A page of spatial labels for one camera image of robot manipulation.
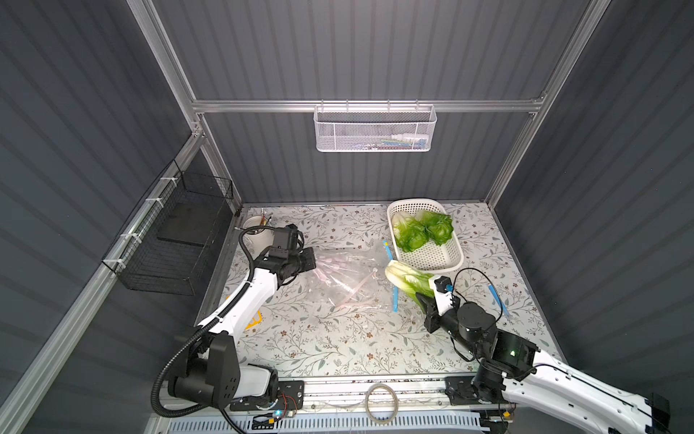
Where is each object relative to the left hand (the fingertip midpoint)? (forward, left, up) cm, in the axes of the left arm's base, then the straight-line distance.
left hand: (315, 259), depth 85 cm
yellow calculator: (-15, +20, -14) cm, 29 cm away
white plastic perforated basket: (+32, -37, -8) cm, 49 cm away
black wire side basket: (-5, +40, +13) cm, 42 cm away
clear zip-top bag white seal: (-2, -12, -9) cm, 15 cm away
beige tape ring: (-34, -18, -14) cm, 41 cm away
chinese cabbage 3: (+15, -43, -2) cm, 46 cm away
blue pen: (-10, -62, -14) cm, 64 cm away
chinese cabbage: (-12, -27, +8) cm, 31 cm away
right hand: (-15, -31, +5) cm, 35 cm away
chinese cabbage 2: (+15, -33, -5) cm, 37 cm away
